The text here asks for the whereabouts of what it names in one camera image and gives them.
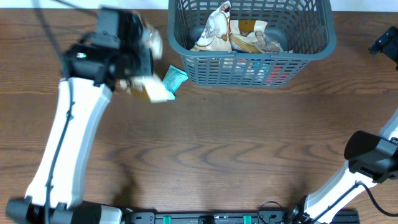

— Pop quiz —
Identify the beige snack pouch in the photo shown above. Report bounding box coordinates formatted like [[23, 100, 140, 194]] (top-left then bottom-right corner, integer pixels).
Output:
[[116, 21, 168, 103], [229, 20, 294, 54], [190, 1, 232, 52]]

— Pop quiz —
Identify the teal snack packet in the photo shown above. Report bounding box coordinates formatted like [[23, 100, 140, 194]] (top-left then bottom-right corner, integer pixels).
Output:
[[162, 65, 188, 100]]

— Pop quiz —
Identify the orange cracker sleeve package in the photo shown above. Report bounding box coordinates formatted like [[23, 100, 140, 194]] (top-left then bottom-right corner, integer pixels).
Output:
[[228, 24, 284, 85]]

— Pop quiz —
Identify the multicolour tissue pack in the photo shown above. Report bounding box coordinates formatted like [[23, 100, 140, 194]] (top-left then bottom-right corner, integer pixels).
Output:
[[219, 58, 272, 78]]

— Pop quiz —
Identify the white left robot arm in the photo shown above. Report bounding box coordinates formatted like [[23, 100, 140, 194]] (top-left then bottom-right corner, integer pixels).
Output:
[[6, 8, 154, 223]]

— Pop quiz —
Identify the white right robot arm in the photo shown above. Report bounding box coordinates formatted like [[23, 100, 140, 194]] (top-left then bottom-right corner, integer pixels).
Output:
[[292, 113, 397, 223]]

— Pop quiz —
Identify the dark grey plastic basket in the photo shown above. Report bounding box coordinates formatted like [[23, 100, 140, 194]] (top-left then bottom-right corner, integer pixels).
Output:
[[167, 0, 336, 88]]

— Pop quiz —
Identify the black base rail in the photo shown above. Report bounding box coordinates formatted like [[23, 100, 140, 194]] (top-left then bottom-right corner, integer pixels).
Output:
[[121, 203, 361, 224]]

